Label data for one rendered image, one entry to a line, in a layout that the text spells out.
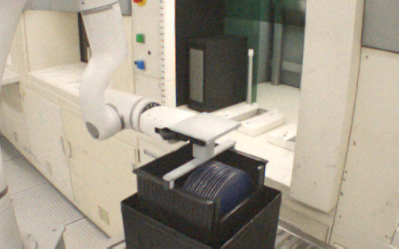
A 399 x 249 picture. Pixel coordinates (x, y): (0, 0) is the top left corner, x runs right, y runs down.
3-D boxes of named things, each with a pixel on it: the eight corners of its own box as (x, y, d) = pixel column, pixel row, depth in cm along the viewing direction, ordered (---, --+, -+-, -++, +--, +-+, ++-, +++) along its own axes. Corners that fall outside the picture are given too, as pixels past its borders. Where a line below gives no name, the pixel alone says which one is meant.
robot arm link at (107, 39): (69, 19, 72) (106, 148, 86) (126, -1, 83) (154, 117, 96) (48, 21, 78) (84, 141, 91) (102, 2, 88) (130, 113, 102)
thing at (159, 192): (197, 206, 106) (200, 100, 94) (259, 234, 95) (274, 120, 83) (136, 249, 89) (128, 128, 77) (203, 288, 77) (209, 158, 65)
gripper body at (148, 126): (163, 125, 95) (199, 136, 89) (133, 138, 87) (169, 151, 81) (162, 96, 92) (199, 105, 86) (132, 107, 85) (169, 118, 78)
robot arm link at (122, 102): (124, 108, 86) (151, 92, 92) (89, 98, 93) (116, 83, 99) (130, 139, 90) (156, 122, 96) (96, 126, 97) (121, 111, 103)
